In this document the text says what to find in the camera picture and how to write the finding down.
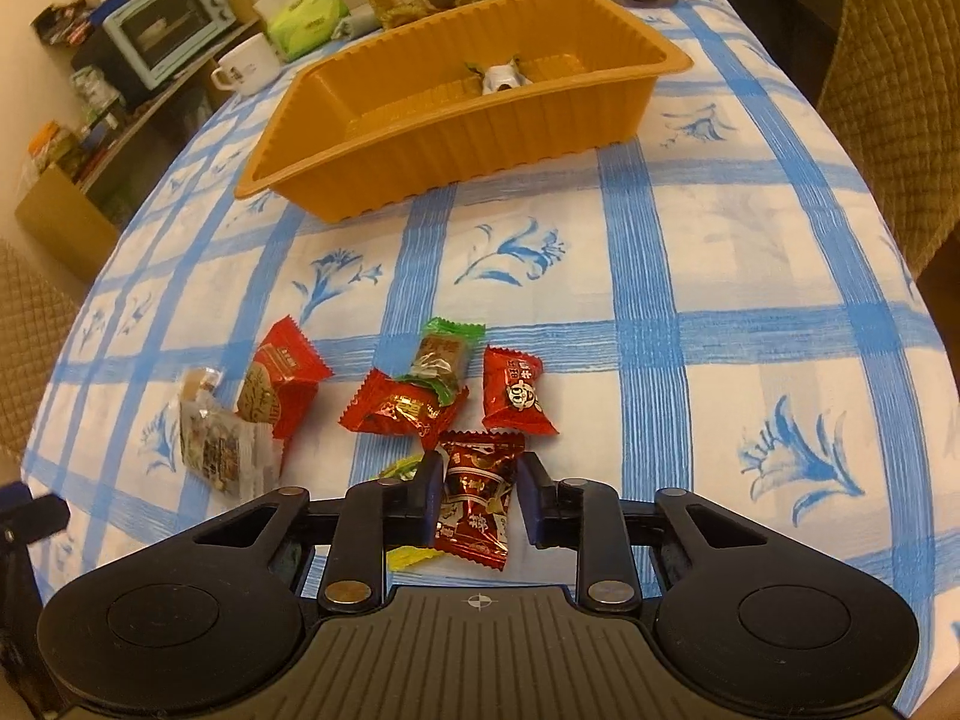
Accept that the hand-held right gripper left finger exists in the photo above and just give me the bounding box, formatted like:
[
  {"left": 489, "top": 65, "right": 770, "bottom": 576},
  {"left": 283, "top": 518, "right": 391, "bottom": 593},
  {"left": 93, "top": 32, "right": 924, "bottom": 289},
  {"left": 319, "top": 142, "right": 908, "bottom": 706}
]
[{"left": 191, "top": 454, "right": 447, "bottom": 612}]

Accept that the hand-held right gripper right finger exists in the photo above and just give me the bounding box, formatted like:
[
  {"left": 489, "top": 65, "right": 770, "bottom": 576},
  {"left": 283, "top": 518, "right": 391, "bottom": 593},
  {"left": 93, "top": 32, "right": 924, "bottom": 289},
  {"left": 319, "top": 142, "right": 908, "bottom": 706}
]
[{"left": 517, "top": 456, "right": 773, "bottom": 612}]

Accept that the dark red snack packet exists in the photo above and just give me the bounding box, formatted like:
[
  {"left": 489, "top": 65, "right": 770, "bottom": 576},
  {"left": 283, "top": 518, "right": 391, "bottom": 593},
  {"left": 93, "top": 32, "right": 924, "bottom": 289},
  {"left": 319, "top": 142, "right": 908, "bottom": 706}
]
[{"left": 433, "top": 431, "right": 526, "bottom": 567}]

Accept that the yellow-green snack packet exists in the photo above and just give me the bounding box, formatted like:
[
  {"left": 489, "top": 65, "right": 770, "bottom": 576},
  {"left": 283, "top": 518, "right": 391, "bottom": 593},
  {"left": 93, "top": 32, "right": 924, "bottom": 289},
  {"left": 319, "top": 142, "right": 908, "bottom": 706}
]
[{"left": 379, "top": 456, "right": 445, "bottom": 571}]

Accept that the red packet with gold print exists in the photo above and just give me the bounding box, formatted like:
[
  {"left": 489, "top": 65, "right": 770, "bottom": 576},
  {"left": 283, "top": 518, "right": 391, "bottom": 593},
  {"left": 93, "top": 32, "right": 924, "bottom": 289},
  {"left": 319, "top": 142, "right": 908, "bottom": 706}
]
[{"left": 339, "top": 370, "right": 470, "bottom": 451}]

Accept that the red packet with round face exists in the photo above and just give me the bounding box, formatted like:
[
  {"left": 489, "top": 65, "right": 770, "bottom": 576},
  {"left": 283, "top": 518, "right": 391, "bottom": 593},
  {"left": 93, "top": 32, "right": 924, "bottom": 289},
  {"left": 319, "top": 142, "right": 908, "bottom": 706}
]
[{"left": 480, "top": 345, "right": 560, "bottom": 436}]

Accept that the green and brown snack packet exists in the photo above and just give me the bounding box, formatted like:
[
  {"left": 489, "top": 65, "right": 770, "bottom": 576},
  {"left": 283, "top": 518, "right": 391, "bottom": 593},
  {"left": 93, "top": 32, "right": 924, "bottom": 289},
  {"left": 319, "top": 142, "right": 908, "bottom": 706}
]
[{"left": 396, "top": 317, "right": 486, "bottom": 406}]

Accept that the red packet with beige oval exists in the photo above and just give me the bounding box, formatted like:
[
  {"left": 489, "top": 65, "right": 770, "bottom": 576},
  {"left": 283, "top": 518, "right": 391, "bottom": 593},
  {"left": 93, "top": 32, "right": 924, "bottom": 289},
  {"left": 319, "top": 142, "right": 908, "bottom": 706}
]
[{"left": 236, "top": 317, "right": 335, "bottom": 440}]

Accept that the clear packet with dark print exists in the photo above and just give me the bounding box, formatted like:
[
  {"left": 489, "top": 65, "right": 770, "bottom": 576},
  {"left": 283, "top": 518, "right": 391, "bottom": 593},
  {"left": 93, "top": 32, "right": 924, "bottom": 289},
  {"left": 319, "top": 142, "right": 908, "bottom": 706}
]
[{"left": 178, "top": 399, "right": 284, "bottom": 497}]

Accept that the clear packet with tan snack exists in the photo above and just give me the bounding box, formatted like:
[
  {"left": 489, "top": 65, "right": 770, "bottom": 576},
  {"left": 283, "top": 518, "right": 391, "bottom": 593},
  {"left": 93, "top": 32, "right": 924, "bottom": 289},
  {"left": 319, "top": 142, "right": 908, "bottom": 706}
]
[{"left": 180, "top": 366, "right": 226, "bottom": 410}]

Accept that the orange plastic tray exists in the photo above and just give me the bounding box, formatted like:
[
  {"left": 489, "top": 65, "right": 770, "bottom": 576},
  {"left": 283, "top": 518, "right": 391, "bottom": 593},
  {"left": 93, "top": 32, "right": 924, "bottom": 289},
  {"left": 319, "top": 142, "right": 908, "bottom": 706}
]
[{"left": 235, "top": 0, "right": 695, "bottom": 224}]

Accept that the white candy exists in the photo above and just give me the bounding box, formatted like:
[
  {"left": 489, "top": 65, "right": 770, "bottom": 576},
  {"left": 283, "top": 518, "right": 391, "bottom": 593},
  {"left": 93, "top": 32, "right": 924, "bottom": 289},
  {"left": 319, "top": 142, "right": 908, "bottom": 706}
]
[{"left": 480, "top": 54, "right": 535, "bottom": 97}]

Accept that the tan quilted chair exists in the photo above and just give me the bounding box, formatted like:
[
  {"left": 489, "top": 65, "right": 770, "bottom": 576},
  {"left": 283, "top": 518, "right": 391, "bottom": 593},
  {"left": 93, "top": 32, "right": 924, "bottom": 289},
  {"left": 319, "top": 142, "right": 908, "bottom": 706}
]
[
  {"left": 0, "top": 240, "right": 83, "bottom": 466},
  {"left": 816, "top": 0, "right": 960, "bottom": 278}
]

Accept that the blue checked tablecloth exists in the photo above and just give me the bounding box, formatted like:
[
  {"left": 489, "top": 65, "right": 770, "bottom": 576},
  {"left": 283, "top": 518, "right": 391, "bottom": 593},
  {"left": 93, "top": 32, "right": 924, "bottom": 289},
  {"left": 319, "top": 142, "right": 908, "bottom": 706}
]
[{"left": 19, "top": 0, "right": 957, "bottom": 720}]

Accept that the wooden shelf unit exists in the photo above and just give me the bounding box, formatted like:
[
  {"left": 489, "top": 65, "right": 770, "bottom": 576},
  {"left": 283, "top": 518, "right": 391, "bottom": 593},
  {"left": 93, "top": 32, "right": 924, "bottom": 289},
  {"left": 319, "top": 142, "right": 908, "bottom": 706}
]
[{"left": 15, "top": 15, "right": 260, "bottom": 282}]

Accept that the green and white snack bag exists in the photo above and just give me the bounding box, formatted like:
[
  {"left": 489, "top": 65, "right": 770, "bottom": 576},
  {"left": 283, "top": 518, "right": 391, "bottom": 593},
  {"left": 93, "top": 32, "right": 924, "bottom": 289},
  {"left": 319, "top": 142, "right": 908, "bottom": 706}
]
[{"left": 71, "top": 67, "right": 121, "bottom": 110}]

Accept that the black appliance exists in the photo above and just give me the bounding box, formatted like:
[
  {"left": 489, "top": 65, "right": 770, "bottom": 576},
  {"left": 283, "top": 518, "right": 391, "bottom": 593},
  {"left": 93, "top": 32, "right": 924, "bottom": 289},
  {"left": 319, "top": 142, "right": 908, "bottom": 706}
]
[{"left": 71, "top": 30, "right": 151, "bottom": 110}]

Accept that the white mug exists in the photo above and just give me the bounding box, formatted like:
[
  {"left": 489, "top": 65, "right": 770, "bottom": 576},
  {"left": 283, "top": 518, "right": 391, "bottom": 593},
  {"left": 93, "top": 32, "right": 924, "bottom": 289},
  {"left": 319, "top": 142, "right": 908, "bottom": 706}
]
[{"left": 210, "top": 34, "right": 282, "bottom": 96}]

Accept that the green tissue pack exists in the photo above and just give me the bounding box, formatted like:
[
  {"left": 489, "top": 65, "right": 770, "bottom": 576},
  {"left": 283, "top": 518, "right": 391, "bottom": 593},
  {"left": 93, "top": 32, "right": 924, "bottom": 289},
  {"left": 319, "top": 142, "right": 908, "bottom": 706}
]
[{"left": 253, "top": 0, "right": 350, "bottom": 63}]

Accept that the dark red snack bag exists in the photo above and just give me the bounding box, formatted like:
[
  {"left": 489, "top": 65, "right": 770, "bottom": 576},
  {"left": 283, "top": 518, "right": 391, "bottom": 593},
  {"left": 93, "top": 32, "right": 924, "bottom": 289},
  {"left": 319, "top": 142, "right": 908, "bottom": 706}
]
[{"left": 34, "top": 0, "right": 102, "bottom": 46}]

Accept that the light blue toaster oven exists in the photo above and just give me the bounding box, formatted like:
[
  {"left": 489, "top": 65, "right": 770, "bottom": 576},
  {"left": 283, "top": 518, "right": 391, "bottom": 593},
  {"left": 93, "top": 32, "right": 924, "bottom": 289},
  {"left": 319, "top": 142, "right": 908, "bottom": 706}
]
[{"left": 103, "top": 0, "right": 230, "bottom": 91}]

